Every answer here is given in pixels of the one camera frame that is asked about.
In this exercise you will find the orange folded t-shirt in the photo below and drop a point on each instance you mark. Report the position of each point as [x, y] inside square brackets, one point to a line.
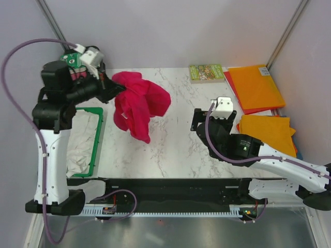
[293, 142]

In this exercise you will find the green illustrated paperback book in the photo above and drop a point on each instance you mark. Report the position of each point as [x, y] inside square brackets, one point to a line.
[210, 73]

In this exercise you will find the right aluminium corner post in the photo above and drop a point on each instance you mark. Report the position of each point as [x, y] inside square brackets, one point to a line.
[294, 20]

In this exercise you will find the white crumpled t-shirt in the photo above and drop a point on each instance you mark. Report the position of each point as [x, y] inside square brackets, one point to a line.
[81, 142]

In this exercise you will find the black pink drawer unit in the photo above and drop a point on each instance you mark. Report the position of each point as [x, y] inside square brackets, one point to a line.
[77, 73]

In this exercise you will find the orange plastic folder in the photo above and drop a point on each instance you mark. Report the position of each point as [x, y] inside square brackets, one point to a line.
[255, 88]

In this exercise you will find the magenta pink t-shirt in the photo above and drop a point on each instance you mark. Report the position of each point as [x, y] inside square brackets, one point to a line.
[141, 101]

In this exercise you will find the blue folded t-shirt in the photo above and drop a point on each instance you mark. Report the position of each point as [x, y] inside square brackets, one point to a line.
[299, 155]

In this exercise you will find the yellow folded t-shirt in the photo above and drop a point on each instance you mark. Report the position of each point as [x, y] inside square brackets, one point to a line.
[273, 130]

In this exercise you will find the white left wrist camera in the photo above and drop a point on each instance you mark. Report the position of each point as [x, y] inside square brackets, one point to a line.
[92, 57]

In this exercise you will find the green plastic tray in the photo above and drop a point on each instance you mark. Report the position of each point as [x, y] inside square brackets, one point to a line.
[98, 111]

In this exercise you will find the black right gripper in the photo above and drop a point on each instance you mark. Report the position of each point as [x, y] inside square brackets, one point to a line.
[198, 116]

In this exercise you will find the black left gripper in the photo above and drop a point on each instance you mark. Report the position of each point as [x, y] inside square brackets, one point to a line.
[107, 89]

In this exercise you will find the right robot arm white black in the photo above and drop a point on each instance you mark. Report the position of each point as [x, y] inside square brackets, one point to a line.
[299, 179]

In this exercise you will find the white slotted cable duct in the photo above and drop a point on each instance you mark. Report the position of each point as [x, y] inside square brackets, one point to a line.
[107, 212]

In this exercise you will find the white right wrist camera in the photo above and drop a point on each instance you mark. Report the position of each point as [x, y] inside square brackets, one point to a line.
[223, 107]

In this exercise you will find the green book on drawers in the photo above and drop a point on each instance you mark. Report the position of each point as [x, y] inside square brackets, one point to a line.
[72, 58]

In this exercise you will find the left aluminium corner post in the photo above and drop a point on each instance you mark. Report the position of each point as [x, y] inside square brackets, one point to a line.
[46, 11]

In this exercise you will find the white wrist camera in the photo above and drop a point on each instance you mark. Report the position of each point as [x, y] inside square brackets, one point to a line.
[92, 57]
[223, 107]

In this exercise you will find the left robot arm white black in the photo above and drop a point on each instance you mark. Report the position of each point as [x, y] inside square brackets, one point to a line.
[52, 118]

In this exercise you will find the aluminium corner post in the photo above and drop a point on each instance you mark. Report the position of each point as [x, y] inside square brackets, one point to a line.
[294, 20]
[46, 11]

